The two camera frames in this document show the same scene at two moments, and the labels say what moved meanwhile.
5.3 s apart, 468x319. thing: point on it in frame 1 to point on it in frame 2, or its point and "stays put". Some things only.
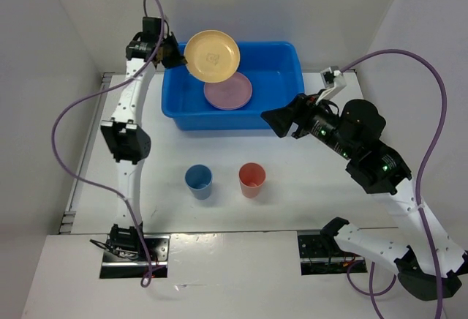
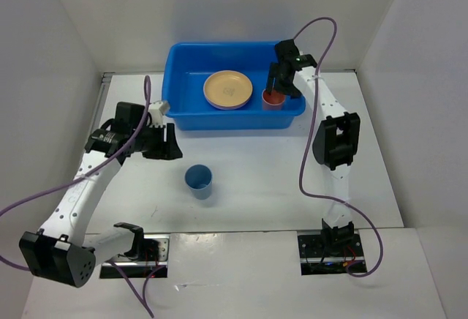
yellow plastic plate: [212, 55] to [227, 88]
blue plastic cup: [198, 178] stays put
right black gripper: [305, 104] to [273, 72]
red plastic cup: [251, 177] to [273, 102]
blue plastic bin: [275, 70] stays put
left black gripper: [178, 59] to [168, 150]
